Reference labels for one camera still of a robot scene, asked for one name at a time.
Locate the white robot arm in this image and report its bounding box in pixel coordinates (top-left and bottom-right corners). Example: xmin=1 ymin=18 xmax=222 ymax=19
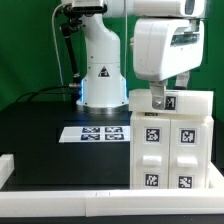
xmin=61 ymin=0 xmax=206 ymax=114

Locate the white marker base plate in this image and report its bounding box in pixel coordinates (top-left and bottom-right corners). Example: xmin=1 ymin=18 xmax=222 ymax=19
xmin=59 ymin=126 xmax=130 ymax=143

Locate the white cabinet body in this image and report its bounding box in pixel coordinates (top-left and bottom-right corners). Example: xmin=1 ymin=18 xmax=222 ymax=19
xmin=130 ymin=112 xmax=214 ymax=189

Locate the black cable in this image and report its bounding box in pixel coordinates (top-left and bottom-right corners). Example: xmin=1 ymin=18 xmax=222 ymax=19
xmin=15 ymin=84 xmax=81 ymax=104

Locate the white cabinet top block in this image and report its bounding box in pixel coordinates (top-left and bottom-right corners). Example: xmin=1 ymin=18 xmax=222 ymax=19
xmin=129 ymin=89 xmax=213 ymax=116

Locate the white cabinet door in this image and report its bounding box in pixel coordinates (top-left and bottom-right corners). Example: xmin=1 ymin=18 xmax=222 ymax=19
xmin=130 ymin=113 xmax=170 ymax=189
xmin=169 ymin=116 xmax=213 ymax=189

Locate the white cable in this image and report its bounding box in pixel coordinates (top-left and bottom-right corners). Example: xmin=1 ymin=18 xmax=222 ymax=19
xmin=51 ymin=2 xmax=68 ymax=101

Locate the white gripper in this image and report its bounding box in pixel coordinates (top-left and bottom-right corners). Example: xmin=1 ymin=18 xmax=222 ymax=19
xmin=132 ymin=18 xmax=204 ymax=110

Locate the white workspace border frame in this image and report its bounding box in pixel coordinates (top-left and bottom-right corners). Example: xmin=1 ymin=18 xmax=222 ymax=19
xmin=0 ymin=154 xmax=224 ymax=217

